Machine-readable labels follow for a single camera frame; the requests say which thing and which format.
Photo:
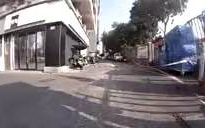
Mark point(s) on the pale car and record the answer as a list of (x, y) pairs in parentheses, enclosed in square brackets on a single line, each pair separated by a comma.
[(118, 56)]

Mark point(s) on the group of parked scooters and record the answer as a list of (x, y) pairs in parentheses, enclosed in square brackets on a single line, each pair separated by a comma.
[(78, 61)]

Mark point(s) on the group of trees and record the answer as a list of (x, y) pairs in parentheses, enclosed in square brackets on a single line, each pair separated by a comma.
[(146, 23)]

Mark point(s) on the pale zebra crossing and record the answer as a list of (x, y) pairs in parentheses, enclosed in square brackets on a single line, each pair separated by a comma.
[(150, 101)]

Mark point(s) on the white building with dark shopfront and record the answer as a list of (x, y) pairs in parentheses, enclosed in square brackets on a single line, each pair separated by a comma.
[(40, 33)]

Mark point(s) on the blue tarpaulin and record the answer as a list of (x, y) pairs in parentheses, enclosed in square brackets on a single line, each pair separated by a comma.
[(180, 45)]

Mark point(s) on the dark asphalt street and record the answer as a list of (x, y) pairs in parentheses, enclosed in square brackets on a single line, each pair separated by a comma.
[(30, 103)]

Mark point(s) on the pale wall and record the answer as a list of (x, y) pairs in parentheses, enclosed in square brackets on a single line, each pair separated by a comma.
[(141, 53)]

